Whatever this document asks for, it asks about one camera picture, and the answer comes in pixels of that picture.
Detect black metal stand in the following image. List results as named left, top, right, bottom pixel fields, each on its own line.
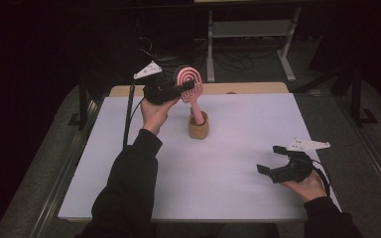
left=66, top=70, right=95, bottom=129
left=291, top=63, right=380, bottom=129

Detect black floor cables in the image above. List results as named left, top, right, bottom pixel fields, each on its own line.
left=210, top=49, right=256, bottom=73

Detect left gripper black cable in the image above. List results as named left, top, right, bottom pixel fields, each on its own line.
left=121, top=76, right=146, bottom=149

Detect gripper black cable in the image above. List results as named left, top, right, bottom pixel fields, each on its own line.
left=311, top=158, right=332, bottom=198
left=121, top=76, right=146, bottom=149

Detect person's left hand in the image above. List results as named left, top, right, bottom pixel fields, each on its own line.
left=140, top=96, right=182, bottom=136

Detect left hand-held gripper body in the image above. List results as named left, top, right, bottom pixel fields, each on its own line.
left=132, top=60, right=184, bottom=106

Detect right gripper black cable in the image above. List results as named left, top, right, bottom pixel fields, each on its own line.
left=311, top=158, right=332, bottom=198

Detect pink hairbrush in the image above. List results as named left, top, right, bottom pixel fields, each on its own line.
left=173, top=64, right=207, bottom=126

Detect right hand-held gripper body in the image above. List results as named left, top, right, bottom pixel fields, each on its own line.
left=271, top=137, right=332, bottom=184

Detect white metal stand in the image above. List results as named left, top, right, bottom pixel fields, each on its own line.
left=205, top=6, right=303, bottom=83

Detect person's right hand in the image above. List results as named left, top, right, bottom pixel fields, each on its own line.
left=280, top=170, right=329, bottom=203

